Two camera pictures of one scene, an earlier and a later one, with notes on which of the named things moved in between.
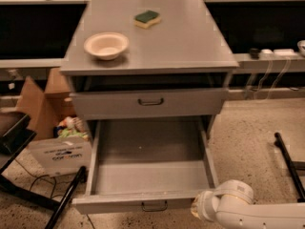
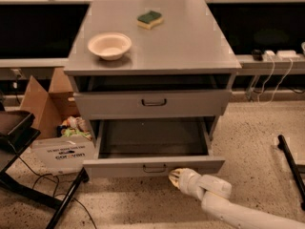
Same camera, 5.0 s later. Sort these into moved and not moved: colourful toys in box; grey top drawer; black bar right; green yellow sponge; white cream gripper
Moved: white cream gripper
Not moved: grey top drawer; colourful toys in box; green yellow sponge; black bar right
